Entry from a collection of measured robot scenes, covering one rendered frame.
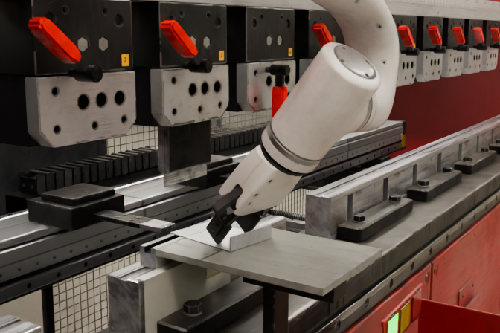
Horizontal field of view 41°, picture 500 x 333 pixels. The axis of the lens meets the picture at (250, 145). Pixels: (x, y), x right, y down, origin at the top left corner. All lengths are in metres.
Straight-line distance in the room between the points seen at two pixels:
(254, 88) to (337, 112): 0.28
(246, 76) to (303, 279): 0.35
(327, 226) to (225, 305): 0.44
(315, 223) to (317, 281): 0.57
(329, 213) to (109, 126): 0.67
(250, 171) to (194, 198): 0.56
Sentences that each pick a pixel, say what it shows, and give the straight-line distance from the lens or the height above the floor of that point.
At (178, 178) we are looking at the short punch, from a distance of 1.00.
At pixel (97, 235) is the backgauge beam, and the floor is 0.94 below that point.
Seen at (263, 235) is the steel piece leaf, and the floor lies 1.01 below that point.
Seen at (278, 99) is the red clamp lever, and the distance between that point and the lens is 1.07.
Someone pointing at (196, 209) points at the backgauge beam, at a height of 0.93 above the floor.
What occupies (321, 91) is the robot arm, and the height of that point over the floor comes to 1.23.
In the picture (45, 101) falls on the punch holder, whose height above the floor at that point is 1.23.
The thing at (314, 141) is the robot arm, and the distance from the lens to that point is 0.83.
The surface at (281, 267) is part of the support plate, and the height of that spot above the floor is 1.00.
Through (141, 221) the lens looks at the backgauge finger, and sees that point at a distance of 1.08.
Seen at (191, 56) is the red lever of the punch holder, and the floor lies 1.27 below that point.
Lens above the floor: 1.30
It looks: 10 degrees down
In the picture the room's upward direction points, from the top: straight up
